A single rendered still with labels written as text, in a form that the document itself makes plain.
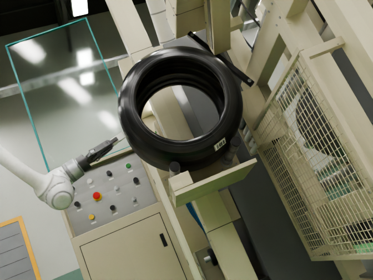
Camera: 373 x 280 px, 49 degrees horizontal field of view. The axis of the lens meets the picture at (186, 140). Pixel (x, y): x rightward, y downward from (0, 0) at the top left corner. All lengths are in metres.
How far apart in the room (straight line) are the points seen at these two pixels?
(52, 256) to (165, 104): 8.77
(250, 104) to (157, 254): 0.96
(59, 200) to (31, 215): 9.28
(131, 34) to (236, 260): 1.32
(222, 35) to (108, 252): 1.31
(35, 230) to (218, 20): 9.25
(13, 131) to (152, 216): 9.46
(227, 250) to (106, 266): 0.71
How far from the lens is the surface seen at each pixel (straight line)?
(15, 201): 11.04
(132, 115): 1.75
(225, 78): 1.82
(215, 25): 2.09
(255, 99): 2.14
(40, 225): 10.82
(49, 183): 1.65
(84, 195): 2.48
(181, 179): 1.68
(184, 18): 2.18
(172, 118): 2.14
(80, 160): 1.81
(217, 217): 2.03
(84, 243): 2.40
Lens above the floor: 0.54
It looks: 15 degrees up
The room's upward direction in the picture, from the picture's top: 24 degrees counter-clockwise
